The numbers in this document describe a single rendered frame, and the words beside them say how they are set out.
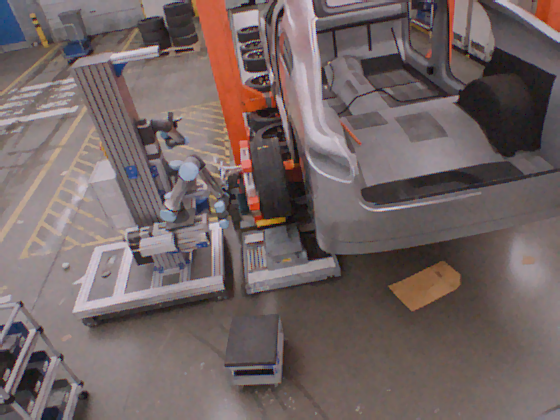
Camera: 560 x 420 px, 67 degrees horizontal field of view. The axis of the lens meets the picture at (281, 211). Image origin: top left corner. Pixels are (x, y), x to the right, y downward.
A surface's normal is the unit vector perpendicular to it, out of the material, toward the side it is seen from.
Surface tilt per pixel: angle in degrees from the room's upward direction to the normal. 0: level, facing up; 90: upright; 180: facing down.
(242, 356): 0
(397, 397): 0
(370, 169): 21
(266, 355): 0
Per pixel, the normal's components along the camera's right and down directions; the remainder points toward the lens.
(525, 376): -0.15, -0.80
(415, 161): -0.09, -0.54
